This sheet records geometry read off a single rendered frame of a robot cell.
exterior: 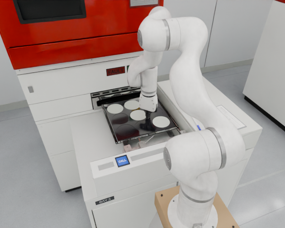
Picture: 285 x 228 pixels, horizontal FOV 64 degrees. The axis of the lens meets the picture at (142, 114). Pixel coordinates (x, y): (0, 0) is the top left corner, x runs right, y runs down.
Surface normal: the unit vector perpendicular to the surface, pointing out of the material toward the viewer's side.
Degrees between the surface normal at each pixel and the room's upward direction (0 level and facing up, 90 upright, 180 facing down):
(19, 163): 0
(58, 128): 90
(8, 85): 90
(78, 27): 90
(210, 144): 28
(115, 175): 90
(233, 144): 40
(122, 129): 0
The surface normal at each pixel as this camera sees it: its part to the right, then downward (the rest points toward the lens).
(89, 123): 0.00, -0.78
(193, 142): 0.02, -0.62
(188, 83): -0.19, -0.18
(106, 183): 0.35, 0.59
